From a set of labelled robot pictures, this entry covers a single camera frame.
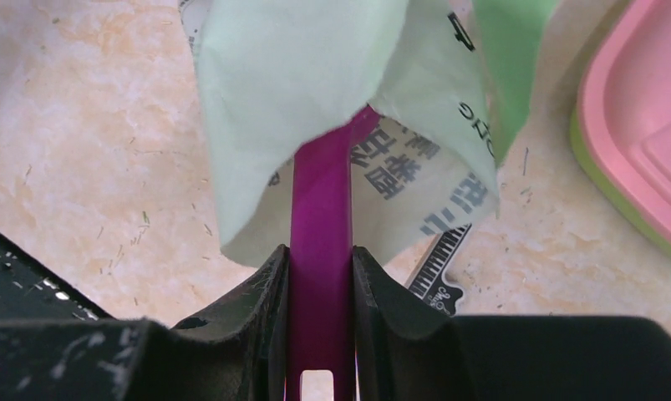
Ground magenta plastic litter scoop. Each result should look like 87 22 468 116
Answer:
285 107 379 400

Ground pink and green litter box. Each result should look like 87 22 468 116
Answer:
570 1 671 258

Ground green cat litter bag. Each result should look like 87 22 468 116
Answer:
178 1 558 266

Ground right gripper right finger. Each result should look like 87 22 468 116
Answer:
353 247 671 400

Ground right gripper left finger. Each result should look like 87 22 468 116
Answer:
0 245 289 400

